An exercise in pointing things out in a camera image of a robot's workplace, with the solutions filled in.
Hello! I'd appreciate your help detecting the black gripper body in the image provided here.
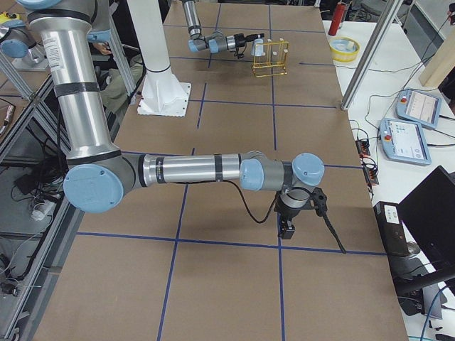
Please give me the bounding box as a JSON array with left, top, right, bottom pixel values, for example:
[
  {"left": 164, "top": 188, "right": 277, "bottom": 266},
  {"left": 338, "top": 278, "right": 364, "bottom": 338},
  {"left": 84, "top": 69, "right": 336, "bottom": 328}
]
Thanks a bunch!
[
  {"left": 274, "top": 188, "right": 313, "bottom": 223},
  {"left": 234, "top": 33, "right": 248, "bottom": 48}
]

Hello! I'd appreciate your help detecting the light blue cup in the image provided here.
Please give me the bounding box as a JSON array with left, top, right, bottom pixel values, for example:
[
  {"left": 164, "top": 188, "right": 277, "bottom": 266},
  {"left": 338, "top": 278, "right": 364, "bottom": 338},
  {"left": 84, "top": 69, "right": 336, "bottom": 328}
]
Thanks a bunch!
[{"left": 251, "top": 43, "right": 265, "bottom": 57}]

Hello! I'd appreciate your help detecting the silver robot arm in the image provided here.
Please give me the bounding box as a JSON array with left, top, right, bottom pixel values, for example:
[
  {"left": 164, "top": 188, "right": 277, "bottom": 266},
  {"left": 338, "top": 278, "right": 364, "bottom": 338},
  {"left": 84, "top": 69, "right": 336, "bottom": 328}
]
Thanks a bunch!
[
  {"left": 22, "top": 1, "right": 327, "bottom": 229},
  {"left": 182, "top": 0, "right": 264, "bottom": 59}
]

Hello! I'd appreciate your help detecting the black probe stick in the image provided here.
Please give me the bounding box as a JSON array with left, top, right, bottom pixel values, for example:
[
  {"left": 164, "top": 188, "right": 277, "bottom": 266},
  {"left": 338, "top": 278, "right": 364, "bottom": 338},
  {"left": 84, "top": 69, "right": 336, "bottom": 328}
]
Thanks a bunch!
[{"left": 312, "top": 187, "right": 347, "bottom": 254}]

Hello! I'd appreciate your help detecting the orange connector board near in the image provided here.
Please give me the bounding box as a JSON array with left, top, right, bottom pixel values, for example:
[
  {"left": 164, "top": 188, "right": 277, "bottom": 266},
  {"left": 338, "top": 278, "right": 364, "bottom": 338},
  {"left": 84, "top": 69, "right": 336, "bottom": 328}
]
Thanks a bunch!
[{"left": 363, "top": 163, "right": 379, "bottom": 186}]

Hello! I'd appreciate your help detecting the orange connector board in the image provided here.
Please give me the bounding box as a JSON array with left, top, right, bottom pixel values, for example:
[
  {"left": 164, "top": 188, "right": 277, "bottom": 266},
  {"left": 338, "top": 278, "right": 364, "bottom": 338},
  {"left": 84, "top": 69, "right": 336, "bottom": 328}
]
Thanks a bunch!
[
  {"left": 355, "top": 139, "right": 370, "bottom": 156},
  {"left": 363, "top": 163, "right": 379, "bottom": 186}
]

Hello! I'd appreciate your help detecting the yellow tape roll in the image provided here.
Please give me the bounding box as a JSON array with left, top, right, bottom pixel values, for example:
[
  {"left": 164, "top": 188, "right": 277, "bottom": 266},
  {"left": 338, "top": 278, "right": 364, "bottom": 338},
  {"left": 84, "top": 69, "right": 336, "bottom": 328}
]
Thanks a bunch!
[{"left": 329, "top": 37, "right": 360, "bottom": 63}]

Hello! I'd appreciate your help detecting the red bottle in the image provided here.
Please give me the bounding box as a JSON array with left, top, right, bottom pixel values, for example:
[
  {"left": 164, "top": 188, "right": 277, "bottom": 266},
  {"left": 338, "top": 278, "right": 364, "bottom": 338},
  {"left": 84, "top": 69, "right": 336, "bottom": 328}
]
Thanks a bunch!
[{"left": 328, "top": 2, "right": 346, "bottom": 36}]

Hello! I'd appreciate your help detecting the orange connector board far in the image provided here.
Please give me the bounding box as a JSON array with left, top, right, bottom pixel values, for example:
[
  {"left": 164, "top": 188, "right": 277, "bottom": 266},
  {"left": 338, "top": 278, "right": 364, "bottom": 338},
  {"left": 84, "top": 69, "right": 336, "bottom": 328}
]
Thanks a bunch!
[{"left": 355, "top": 139, "right": 370, "bottom": 156}]

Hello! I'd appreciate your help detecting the black computer box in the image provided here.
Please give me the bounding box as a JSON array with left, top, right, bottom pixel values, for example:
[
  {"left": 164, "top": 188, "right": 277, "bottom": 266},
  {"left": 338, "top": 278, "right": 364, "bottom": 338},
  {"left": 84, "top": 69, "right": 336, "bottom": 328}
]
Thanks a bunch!
[{"left": 373, "top": 201, "right": 410, "bottom": 257}]

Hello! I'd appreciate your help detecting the near teach pendant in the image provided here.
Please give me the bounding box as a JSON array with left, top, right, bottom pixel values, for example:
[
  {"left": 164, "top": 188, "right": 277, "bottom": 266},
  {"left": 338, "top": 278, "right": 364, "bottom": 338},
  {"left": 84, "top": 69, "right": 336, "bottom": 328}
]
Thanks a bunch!
[{"left": 379, "top": 118, "right": 432, "bottom": 166}]

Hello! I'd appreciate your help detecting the teach pendant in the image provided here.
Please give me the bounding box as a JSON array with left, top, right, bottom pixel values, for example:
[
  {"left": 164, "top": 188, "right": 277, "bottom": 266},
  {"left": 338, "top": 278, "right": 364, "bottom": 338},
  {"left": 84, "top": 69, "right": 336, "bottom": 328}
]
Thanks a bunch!
[
  {"left": 379, "top": 118, "right": 432, "bottom": 166},
  {"left": 395, "top": 89, "right": 442, "bottom": 129}
]

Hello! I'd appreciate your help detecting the black monitor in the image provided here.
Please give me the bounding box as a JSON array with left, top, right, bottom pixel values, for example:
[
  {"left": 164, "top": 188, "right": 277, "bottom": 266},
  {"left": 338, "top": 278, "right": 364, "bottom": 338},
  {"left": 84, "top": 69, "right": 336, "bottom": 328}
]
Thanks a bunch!
[{"left": 397, "top": 166, "right": 455, "bottom": 269}]

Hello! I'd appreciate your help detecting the far teach pendant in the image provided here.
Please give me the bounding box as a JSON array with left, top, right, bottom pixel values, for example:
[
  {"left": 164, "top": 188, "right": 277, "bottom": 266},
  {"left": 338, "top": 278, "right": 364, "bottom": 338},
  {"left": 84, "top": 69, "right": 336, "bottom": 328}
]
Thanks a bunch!
[{"left": 395, "top": 89, "right": 442, "bottom": 129}]

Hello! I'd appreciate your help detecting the wooden board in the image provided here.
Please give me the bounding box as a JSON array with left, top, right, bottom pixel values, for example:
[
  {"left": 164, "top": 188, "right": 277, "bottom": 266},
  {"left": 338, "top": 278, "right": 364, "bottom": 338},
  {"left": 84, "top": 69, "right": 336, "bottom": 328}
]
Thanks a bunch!
[{"left": 419, "top": 0, "right": 455, "bottom": 89}]

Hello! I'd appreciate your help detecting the white power strip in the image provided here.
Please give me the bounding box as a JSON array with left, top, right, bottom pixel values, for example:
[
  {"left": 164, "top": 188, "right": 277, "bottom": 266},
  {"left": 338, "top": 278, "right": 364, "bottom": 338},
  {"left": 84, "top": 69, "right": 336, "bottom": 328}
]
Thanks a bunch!
[{"left": 31, "top": 200, "right": 55, "bottom": 221}]

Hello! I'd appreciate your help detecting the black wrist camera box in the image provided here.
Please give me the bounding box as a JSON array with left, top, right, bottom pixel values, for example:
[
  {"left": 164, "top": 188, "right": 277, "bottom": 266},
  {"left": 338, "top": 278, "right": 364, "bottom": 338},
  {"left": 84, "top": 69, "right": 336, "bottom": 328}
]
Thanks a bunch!
[{"left": 278, "top": 220, "right": 295, "bottom": 239}]

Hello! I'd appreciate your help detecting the gold wire cup holder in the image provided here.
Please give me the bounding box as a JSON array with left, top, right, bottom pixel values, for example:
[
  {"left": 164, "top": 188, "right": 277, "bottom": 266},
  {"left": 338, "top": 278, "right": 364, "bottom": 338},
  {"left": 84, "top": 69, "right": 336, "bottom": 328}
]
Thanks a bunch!
[{"left": 252, "top": 38, "right": 289, "bottom": 78}]

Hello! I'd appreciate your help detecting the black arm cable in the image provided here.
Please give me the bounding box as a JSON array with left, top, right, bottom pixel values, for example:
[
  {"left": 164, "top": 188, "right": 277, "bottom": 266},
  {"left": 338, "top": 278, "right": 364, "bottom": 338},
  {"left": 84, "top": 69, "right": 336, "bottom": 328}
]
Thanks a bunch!
[{"left": 220, "top": 178, "right": 282, "bottom": 224}]

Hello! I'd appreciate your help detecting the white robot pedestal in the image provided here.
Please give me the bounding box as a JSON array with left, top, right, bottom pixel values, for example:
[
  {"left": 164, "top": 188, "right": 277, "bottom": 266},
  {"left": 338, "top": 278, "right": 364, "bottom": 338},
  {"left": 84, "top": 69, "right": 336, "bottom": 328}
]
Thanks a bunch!
[{"left": 128, "top": 0, "right": 191, "bottom": 117}]

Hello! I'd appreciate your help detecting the aluminium frame post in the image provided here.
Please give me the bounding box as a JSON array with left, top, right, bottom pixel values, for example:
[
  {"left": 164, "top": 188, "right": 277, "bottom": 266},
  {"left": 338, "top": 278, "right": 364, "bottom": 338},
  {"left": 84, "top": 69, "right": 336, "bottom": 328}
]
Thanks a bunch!
[{"left": 341, "top": 0, "right": 402, "bottom": 110}]

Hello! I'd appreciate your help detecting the blue network cable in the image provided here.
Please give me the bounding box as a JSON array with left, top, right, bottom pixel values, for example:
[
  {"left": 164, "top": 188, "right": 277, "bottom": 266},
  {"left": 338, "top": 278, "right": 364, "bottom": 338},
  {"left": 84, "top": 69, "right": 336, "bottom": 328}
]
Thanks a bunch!
[{"left": 419, "top": 283, "right": 449, "bottom": 341}]

